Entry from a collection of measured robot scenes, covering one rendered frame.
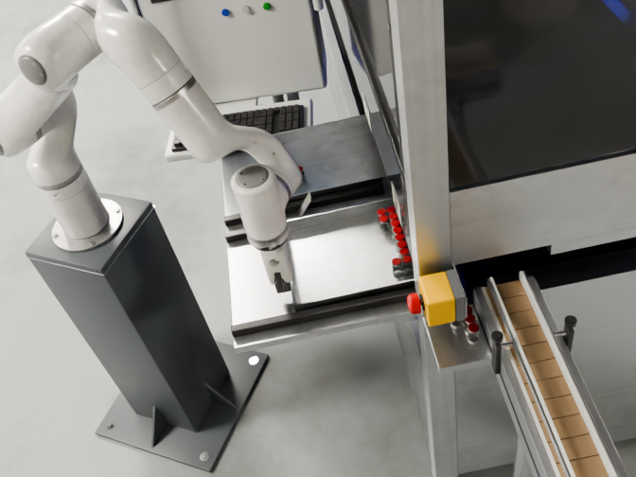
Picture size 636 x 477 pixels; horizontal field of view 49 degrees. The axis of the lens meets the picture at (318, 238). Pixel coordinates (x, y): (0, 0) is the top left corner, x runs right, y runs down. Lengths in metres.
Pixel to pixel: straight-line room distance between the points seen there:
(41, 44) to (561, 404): 1.09
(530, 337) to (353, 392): 1.13
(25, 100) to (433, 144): 0.84
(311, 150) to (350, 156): 0.11
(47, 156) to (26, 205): 1.85
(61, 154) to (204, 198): 1.53
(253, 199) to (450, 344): 0.49
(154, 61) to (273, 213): 0.34
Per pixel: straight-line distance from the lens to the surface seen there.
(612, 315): 1.69
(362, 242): 1.62
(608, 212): 1.42
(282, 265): 1.40
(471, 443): 2.01
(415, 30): 1.03
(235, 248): 1.68
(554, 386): 1.33
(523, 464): 1.66
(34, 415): 2.77
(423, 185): 1.21
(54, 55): 1.31
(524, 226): 1.36
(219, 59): 2.20
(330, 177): 1.79
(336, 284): 1.55
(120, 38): 1.23
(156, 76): 1.23
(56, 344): 2.92
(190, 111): 1.24
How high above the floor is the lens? 2.06
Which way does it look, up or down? 46 degrees down
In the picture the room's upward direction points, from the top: 13 degrees counter-clockwise
